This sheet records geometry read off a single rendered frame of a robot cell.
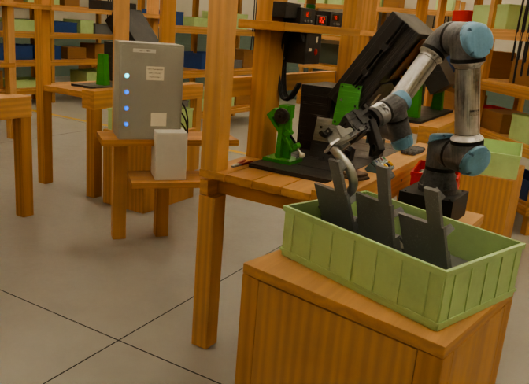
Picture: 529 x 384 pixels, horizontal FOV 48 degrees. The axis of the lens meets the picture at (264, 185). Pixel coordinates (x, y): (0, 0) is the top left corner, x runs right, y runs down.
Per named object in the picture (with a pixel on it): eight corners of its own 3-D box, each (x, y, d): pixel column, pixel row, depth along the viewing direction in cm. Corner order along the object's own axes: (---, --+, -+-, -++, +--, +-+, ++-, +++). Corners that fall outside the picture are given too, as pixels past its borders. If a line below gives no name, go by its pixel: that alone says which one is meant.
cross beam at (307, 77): (334, 85, 373) (335, 71, 370) (216, 98, 263) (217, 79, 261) (327, 84, 375) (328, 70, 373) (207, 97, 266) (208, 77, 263)
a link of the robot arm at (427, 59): (434, 13, 215) (355, 122, 216) (453, 14, 206) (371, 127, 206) (452, 34, 221) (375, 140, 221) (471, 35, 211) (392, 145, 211)
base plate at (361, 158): (408, 149, 346) (408, 146, 346) (331, 185, 254) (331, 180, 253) (342, 138, 366) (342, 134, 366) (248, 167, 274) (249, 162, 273)
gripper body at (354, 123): (334, 127, 192) (359, 112, 198) (351, 147, 191) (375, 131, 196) (343, 115, 186) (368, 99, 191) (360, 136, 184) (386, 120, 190)
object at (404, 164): (437, 170, 360) (441, 145, 356) (338, 233, 234) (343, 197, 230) (415, 165, 366) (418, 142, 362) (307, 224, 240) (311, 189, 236)
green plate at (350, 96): (359, 130, 295) (367, 89, 294) (353, 127, 288) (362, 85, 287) (337, 126, 300) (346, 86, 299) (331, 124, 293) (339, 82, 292)
